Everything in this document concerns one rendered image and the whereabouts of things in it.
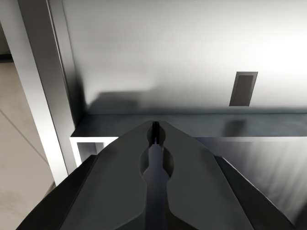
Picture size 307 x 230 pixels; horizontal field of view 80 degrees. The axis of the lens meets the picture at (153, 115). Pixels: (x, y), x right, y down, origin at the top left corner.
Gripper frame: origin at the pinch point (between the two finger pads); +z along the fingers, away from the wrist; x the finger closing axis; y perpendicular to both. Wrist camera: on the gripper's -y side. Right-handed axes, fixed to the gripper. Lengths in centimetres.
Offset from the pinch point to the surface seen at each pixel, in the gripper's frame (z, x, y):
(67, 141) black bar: 1.4, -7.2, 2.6
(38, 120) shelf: 3.5, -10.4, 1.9
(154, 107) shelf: 3.5, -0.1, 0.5
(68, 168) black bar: 1.4, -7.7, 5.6
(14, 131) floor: 91, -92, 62
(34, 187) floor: 90, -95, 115
